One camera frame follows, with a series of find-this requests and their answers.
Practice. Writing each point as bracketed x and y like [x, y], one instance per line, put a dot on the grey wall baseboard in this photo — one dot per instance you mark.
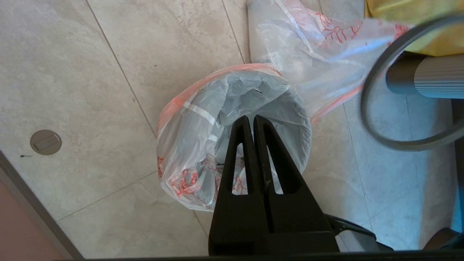
[43, 221]

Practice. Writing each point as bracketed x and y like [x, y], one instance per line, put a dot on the yellow fabric bag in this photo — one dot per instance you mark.
[435, 40]

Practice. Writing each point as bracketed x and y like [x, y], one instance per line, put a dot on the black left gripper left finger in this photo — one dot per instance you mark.
[235, 217]

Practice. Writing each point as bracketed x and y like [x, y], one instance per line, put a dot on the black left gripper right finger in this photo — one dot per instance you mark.
[297, 217]

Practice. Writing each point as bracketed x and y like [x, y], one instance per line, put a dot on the robot base chassis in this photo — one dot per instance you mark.
[355, 235]

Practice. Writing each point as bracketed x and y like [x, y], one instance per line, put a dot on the round metal floor drain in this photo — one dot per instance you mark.
[45, 142]

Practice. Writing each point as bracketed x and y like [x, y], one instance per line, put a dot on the white red plastic bag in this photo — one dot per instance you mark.
[290, 47]

